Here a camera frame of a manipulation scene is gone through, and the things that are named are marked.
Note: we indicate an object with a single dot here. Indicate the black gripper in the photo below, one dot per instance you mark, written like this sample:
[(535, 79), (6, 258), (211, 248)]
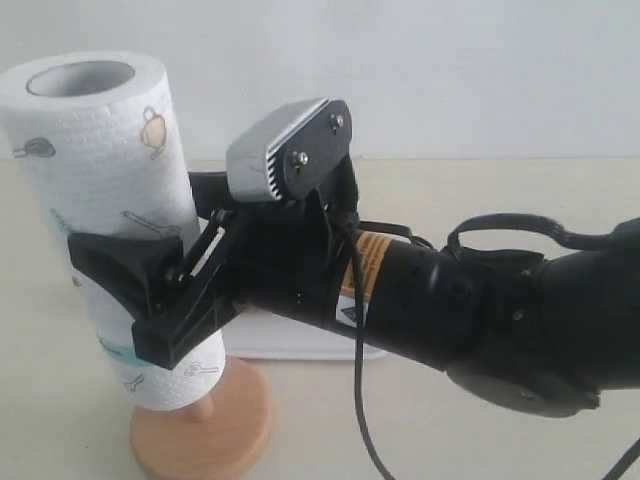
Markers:
[(288, 258)]

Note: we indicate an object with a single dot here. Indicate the printed white paper towel roll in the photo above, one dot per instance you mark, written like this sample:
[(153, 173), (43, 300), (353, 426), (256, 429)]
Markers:
[(96, 135)]

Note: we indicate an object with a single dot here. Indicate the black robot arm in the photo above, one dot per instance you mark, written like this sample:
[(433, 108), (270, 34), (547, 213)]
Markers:
[(514, 309)]

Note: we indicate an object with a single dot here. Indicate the wooden paper towel holder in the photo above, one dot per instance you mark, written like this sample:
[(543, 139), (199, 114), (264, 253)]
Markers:
[(220, 436)]

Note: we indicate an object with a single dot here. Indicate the white rectangular tray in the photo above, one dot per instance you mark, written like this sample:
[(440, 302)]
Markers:
[(260, 335)]

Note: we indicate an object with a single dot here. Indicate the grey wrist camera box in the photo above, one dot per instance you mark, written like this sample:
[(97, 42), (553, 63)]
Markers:
[(289, 152)]

